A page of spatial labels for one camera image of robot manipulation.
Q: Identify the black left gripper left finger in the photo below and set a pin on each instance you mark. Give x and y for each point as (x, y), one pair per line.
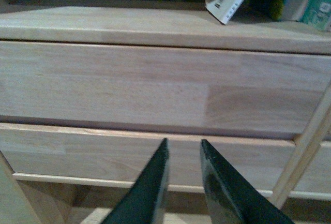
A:
(146, 199)

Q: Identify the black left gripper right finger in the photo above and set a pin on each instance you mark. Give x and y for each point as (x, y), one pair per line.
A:
(230, 197)

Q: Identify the left wooden shelf cabinet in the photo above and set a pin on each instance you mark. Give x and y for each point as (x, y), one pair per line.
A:
(303, 186)

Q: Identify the lower wooden drawer front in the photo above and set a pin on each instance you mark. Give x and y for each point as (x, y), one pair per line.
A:
(115, 158)

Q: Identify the wooden drawer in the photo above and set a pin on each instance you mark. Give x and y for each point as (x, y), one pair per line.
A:
(188, 90)
(115, 158)

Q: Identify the upper wooden drawer front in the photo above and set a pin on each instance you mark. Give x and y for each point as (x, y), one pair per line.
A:
(188, 90)

